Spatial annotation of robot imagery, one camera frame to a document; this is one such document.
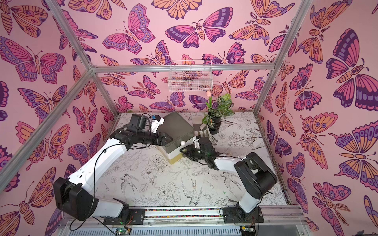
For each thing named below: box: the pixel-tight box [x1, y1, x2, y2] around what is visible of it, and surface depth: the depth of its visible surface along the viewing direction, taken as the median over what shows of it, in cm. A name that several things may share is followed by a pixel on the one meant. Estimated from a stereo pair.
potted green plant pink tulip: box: [202, 90, 236, 135], surface depth 92 cm
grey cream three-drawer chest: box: [157, 111, 195, 165], surface depth 87 cm
